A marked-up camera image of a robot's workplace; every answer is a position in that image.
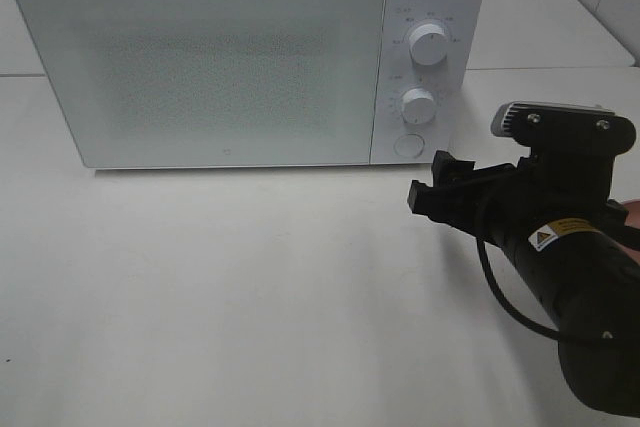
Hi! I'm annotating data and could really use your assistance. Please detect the white microwave knob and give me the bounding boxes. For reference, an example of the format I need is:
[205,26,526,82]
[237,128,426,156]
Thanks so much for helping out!
[401,88,437,125]
[408,21,449,66]

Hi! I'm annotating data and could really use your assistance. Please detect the round white door button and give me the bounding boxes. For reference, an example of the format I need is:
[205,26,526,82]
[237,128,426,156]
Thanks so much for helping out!
[394,133,425,161]

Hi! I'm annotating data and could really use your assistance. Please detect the white microwave door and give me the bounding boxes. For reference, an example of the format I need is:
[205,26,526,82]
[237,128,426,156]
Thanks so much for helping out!
[17,0,383,169]

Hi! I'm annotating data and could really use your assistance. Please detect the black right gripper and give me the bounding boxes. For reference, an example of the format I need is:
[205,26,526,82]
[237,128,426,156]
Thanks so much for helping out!
[408,149,613,242]

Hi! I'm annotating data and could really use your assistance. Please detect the pink round plate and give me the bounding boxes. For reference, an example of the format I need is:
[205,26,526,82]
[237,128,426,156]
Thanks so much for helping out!
[622,199,640,235]

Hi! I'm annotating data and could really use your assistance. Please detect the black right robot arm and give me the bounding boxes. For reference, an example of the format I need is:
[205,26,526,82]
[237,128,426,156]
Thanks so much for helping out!
[408,148,639,417]

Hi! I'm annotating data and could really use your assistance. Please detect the upper white microwave knob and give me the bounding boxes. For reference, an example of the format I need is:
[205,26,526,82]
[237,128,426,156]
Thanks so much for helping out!
[408,21,449,66]

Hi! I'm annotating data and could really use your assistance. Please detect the lower white microwave knob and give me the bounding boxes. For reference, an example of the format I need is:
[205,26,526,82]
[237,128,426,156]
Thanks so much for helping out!
[401,88,437,125]

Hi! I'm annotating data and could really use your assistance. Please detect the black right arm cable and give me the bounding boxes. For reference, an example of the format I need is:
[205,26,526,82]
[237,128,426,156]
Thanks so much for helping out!
[475,236,609,347]

